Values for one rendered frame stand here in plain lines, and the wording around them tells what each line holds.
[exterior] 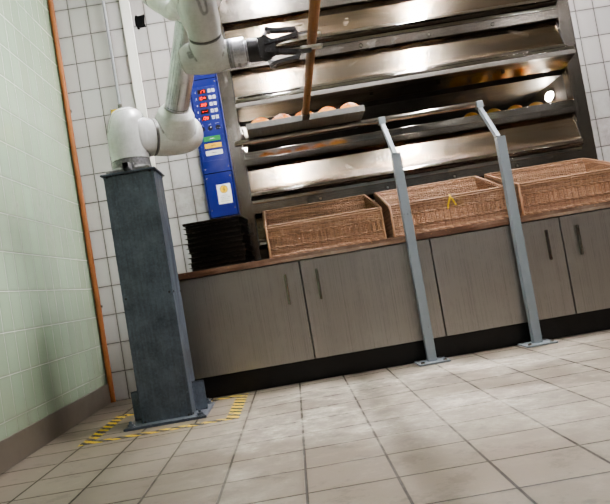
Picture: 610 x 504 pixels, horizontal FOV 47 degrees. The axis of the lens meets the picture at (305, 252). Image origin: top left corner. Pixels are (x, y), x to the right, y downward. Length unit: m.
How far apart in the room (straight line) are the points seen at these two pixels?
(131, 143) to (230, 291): 0.80
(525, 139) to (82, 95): 2.38
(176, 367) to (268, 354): 0.53
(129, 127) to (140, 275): 0.60
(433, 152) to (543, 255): 0.88
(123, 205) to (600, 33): 2.73
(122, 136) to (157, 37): 1.18
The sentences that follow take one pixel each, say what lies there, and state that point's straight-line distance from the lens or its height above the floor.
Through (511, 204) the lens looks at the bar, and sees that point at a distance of 3.31.
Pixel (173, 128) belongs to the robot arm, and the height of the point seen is 1.16.
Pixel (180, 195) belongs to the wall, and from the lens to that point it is 3.82.
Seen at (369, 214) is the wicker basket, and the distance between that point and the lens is 3.29.
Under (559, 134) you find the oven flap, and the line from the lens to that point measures 4.08.
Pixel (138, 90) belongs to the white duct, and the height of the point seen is 1.60.
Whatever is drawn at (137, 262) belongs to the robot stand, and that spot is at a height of 0.64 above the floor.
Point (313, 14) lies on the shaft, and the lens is 2.08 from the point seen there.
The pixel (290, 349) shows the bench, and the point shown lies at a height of 0.16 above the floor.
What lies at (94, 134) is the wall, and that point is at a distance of 3.97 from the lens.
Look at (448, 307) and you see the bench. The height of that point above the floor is 0.23.
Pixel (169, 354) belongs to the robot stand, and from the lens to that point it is 2.85.
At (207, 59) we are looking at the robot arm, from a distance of 2.26.
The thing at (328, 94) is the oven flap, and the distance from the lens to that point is 3.74.
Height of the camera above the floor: 0.45
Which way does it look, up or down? 2 degrees up
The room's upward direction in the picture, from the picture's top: 10 degrees counter-clockwise
